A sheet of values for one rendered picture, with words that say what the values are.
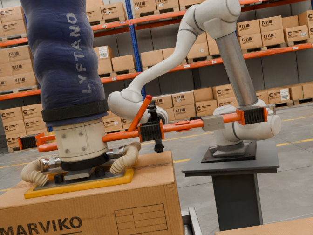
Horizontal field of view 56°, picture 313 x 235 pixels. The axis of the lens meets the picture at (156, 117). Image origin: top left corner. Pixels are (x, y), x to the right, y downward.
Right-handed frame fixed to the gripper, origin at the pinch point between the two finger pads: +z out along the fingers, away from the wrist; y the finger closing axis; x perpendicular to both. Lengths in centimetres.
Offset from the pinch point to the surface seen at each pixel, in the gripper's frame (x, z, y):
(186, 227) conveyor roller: -5, -29, 53
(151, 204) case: 4.0, 19.1, 18.9
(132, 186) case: 8.4, 18.5, 12.8
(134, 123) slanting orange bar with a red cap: 6.6, 1.2, -3.7
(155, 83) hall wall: 17, -838, -16
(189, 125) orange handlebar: -12.0, 3.2, 0.0
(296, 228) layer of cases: -51, -16, 54
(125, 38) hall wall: 85, -837, -167
